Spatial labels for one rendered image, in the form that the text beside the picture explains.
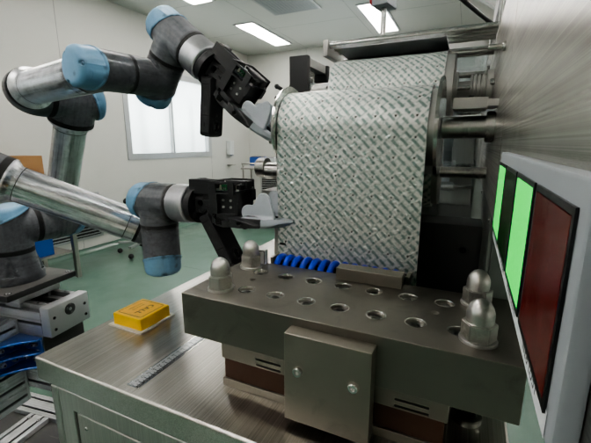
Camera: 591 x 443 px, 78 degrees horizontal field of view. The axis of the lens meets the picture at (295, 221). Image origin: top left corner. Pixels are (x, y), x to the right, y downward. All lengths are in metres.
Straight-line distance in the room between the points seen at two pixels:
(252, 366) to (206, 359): 0.12
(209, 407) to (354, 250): 0.30
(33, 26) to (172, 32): 3.85
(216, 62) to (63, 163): 0.65
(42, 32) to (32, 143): 1.08
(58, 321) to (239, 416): 0.86
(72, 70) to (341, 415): 0.69
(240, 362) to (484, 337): 0.30
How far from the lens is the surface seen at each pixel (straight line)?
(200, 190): 0.70
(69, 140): 1.23
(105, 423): 0.66
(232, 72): 0.72
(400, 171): 0.56
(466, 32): 0.88
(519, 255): 0.18
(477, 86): 0.84
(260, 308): 0.46
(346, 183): 0.58
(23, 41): 4.54
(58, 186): 0.91
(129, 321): 0.74
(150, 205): 0.76
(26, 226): 1.34
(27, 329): 1.35
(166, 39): 0.82
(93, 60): 0.78
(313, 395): 0.45
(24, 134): 4.39
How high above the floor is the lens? 1.23
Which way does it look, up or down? 12 degrees down
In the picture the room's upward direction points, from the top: straight up
